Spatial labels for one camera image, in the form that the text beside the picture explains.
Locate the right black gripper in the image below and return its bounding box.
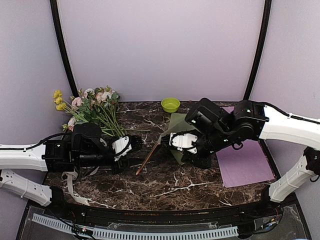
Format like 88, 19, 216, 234
181, 126, 234, 169

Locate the peach and green wrapping paper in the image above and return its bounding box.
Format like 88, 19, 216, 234
135, 113, 199, 176

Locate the yellow fake flower stem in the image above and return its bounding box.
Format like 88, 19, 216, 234
52, 90, 83, 122

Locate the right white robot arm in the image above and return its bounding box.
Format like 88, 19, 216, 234
160, 98, 320, 217

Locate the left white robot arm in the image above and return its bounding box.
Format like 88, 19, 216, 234
0, 123, 143, 218

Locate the pink fake flower bunch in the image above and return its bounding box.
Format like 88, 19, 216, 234
61, 85, 151, 138

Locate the green plastic bowl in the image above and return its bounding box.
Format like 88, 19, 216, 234
161, 97, 181, 113

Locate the cream ribbon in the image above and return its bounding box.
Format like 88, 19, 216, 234
61, 166, 100, 206

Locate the purple wrapping paper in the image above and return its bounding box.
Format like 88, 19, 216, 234
215, 106, 276, 189

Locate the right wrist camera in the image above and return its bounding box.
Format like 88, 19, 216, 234
169, 132, 198, 154

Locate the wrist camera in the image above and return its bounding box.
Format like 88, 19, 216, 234
169, 132, 198, 154
111, 135, 133, 162

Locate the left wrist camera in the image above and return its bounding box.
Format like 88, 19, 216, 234
111, 135, 133, 162

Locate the black front rail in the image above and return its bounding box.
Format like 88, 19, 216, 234
24, 192, 301, 230

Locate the white slotted cable duct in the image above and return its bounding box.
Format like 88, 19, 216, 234
31, 213, 239, 240

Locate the left black frame post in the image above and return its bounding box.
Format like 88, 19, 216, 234
49, 0, 79, 97

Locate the black frame post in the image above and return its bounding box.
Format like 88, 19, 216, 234
243, 0, 272, 100
49, 0, 79, 97

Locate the right black frame post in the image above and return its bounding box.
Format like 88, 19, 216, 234
243, 0, 272, 100

